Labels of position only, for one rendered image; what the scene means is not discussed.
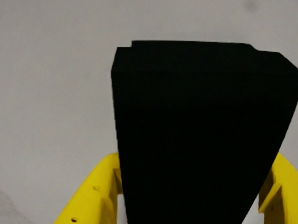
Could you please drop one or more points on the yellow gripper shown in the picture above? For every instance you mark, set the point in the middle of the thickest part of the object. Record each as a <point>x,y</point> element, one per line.
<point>96,200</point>

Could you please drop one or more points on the black open box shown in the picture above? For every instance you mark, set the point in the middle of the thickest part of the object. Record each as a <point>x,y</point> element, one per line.
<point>191,44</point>

